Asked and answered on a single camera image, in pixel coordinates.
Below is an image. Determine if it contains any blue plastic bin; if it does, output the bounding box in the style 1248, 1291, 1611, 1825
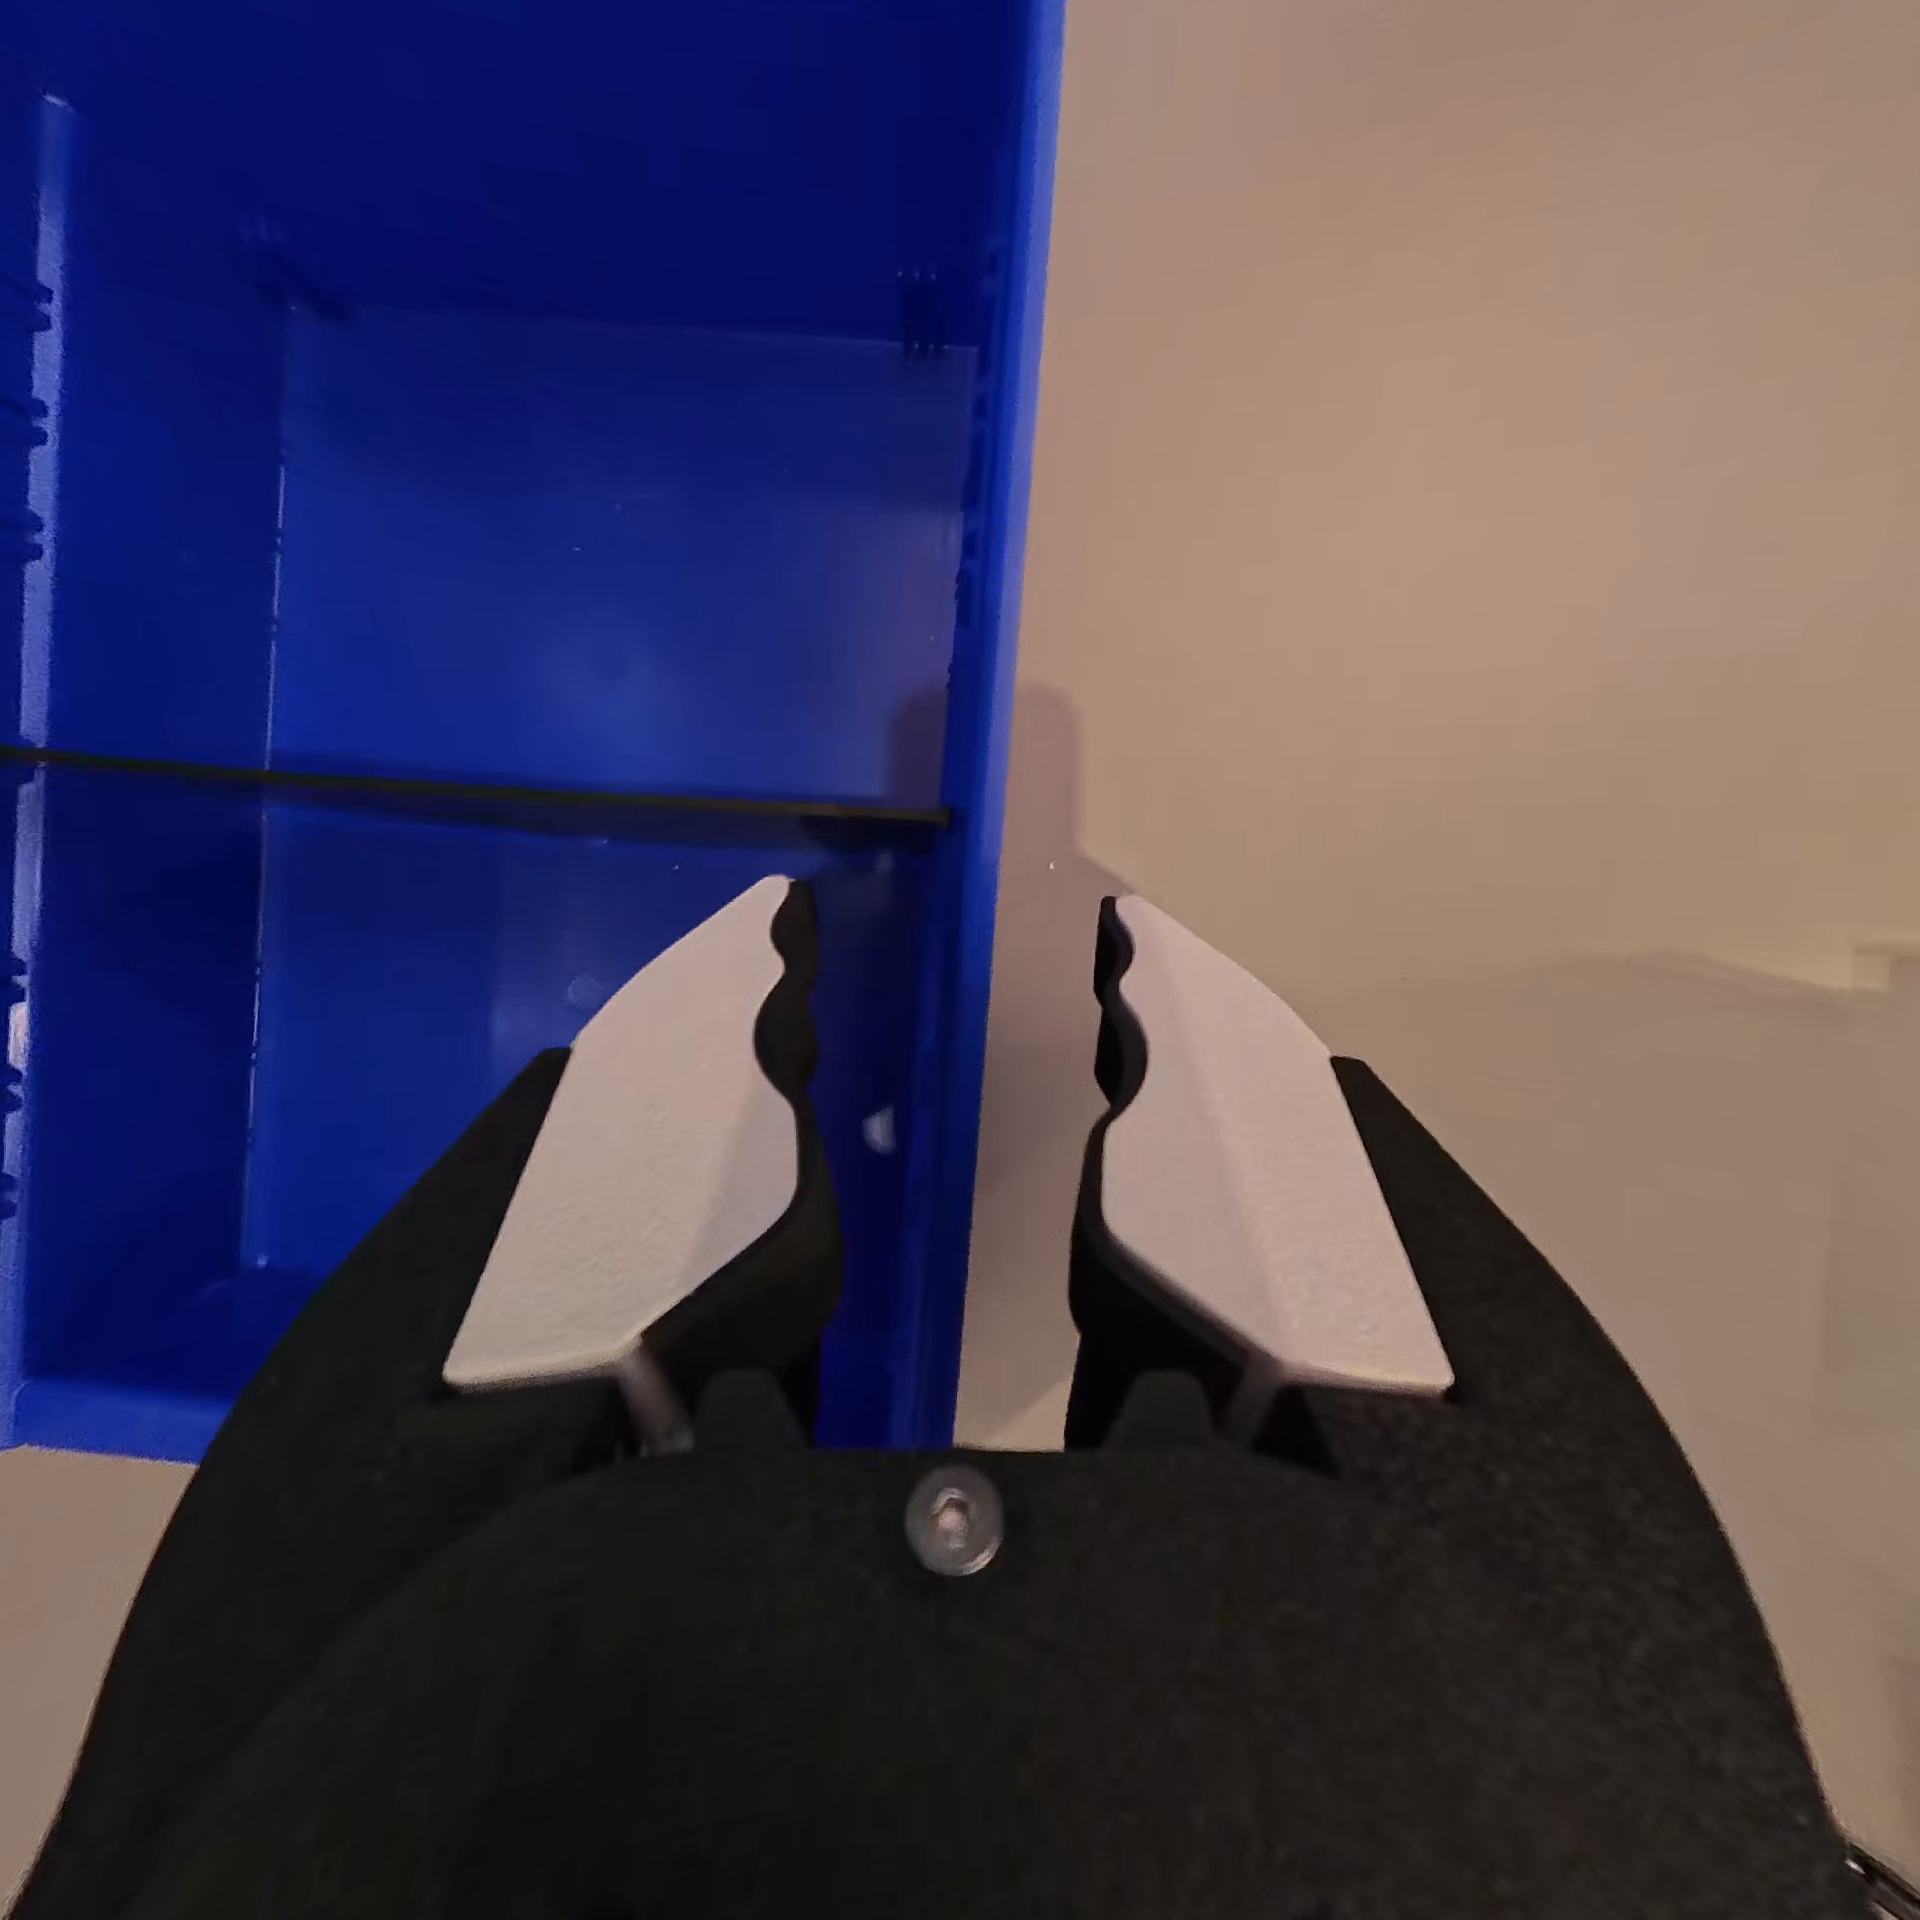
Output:
0, 0, 1069, 1465

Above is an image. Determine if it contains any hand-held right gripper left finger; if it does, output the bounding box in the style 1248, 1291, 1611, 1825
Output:
441, 875, 845, 1455

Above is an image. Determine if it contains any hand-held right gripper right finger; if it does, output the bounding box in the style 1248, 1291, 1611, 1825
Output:
1065, 895, 1461, 1452

